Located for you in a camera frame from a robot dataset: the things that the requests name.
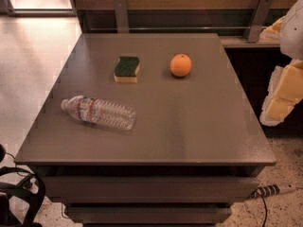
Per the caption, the grey metal bracket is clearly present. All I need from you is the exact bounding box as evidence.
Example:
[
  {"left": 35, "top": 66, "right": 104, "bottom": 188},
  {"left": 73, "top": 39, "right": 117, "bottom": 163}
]
[
  {"left": 243, "top": 0, "right": 274, "bottom": 44},
  {"left": 114, "top": 0, "right": 130, "bottom": 33}
]

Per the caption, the right grey metal bracket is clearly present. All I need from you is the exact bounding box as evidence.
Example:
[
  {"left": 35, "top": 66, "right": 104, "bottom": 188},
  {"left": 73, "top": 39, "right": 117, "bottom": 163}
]
[{"left": 243, "top": 0, "right": 274, "bottom": 44}]

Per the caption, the green and yellow sponge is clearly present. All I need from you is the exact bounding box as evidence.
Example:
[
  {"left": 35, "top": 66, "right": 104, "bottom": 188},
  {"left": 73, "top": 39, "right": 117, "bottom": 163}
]
[{"left": 114, "top": 56, "right": 140, "bottom": 83}]

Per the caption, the black power cable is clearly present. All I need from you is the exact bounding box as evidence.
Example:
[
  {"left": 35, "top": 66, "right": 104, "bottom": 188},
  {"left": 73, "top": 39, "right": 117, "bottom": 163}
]
[{"left": 256, "top": 194, "right": 269, "bottom": 227}]

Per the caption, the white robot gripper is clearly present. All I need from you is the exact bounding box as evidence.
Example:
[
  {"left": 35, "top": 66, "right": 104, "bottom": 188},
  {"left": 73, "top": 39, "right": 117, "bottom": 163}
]
[{"left": 259, "top": 0, "right": 303, "bottom": 127}]

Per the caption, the black bag with straps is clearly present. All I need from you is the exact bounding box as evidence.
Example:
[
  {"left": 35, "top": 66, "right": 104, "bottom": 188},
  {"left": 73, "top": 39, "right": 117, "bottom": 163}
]
[{"left": 0, "top": 143, "right": 46, "bottom": 227}]

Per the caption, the left grey metal bracket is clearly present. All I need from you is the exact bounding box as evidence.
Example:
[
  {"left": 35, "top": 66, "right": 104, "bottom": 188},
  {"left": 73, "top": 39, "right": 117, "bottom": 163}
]
[{"left": 114, "top": 0, "right": 130, "bottom": 33}]

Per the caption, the orange fruit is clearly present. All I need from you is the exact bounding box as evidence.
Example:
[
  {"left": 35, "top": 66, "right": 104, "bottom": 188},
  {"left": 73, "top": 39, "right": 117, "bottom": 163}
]
[{"left": 169, "top": 54, "right": 191, "bottom": 78}]

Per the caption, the clear plastic water bottle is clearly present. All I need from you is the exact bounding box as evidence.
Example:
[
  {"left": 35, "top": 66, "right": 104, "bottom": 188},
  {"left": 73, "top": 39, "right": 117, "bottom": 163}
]
[{"left": 61, "top": 96, "right": 136, "bottom": 131}]

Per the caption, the white power strip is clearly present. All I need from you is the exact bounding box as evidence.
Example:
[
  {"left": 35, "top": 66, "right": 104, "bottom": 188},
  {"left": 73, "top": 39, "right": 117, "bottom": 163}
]
[{"left": 248, "top": 183, "right": 296, "bottom": 200}]

